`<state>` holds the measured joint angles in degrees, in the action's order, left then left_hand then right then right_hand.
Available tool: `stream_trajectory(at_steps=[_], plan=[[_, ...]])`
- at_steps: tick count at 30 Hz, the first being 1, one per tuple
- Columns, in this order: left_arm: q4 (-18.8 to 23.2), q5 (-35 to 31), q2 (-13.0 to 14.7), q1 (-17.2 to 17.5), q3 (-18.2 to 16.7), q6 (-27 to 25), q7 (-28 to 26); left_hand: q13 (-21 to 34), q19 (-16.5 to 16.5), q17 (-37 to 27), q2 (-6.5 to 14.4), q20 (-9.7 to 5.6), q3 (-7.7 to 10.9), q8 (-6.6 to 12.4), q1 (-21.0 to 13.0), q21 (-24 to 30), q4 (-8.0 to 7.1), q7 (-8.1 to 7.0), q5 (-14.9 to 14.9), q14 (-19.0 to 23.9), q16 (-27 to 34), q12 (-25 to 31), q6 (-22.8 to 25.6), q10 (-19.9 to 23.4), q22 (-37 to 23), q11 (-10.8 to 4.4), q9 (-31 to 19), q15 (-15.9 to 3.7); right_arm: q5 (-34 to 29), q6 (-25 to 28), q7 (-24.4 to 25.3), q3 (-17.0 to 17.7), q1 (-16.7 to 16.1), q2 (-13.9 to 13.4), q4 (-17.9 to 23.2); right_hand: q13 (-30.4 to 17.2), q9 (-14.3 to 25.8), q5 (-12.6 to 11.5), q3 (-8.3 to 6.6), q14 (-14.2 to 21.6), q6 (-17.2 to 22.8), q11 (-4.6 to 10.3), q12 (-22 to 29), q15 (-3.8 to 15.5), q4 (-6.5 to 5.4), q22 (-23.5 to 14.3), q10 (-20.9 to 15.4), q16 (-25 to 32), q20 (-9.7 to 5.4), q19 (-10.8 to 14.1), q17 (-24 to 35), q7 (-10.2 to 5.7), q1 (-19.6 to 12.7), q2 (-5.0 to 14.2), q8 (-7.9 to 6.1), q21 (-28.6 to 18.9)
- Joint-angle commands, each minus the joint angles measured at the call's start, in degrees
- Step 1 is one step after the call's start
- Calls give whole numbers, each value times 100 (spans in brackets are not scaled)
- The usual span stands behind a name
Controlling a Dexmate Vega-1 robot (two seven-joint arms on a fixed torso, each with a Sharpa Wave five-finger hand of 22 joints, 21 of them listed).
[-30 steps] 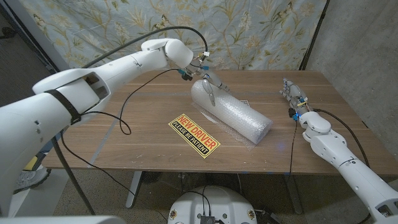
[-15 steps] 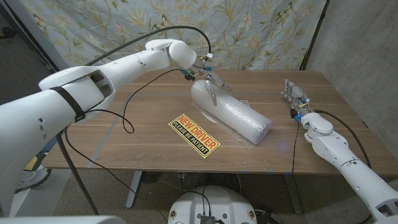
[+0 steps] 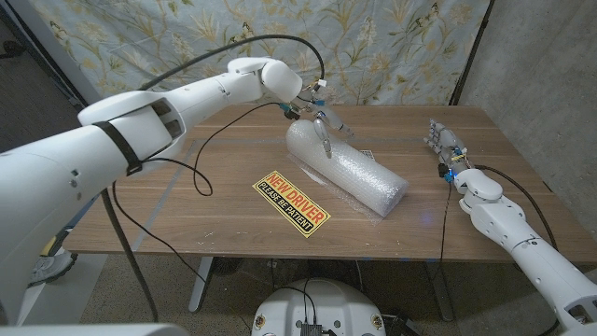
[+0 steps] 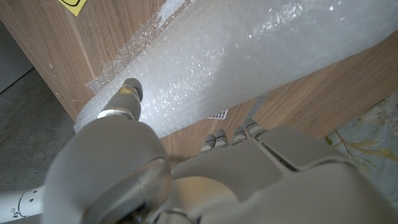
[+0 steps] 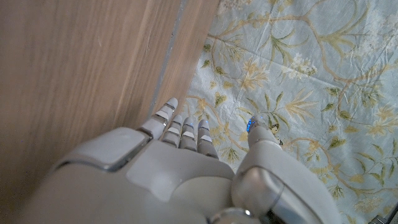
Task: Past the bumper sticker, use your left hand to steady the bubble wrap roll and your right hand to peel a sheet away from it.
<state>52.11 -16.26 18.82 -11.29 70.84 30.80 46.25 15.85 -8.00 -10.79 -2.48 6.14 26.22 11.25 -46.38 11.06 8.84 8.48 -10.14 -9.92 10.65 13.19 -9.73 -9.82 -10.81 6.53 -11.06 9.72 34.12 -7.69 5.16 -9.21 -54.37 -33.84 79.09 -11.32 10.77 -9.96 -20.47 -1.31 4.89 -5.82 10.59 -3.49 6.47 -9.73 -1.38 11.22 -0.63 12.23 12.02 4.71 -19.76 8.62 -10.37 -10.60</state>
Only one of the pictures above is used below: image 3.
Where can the grey sneaker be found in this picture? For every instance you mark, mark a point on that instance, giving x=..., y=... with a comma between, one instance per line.
x=51, y=268

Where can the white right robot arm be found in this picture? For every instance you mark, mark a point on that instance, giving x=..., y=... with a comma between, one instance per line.
x=513, y=228

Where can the yellow new driver bumper sticker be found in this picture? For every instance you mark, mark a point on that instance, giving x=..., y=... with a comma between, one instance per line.
x=291, y=204

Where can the grey table leg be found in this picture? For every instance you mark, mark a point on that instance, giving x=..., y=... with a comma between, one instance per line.
x=440, y=294

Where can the white table leg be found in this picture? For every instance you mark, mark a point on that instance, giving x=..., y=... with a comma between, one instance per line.
x=200, y=284

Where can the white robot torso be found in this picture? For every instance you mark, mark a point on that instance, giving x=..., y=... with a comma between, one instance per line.
x=317, y=303

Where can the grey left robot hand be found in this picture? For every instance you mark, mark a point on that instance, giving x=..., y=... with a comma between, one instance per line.
x=324, y=119

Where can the small white printed card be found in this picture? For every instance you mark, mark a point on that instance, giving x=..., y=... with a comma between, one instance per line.
x=368, y=153

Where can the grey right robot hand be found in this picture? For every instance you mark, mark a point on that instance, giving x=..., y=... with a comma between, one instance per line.
x=445, y=144

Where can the floral printed backdrop cloth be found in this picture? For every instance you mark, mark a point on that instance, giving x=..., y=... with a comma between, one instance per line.
x=373, y=46

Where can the black round object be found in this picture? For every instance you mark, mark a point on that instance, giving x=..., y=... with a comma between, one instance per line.
x=9, y=48

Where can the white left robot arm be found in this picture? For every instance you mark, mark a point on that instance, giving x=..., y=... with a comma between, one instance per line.
x=140, y=130

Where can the black box on torso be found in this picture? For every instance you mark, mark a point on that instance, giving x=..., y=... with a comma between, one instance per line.
x=311, y=329

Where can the black backdrop stand pole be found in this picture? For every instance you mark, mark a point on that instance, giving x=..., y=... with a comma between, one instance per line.
x=468, y=51

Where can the bubble wrap roll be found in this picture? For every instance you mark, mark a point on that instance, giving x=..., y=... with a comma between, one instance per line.
x=354, y=170

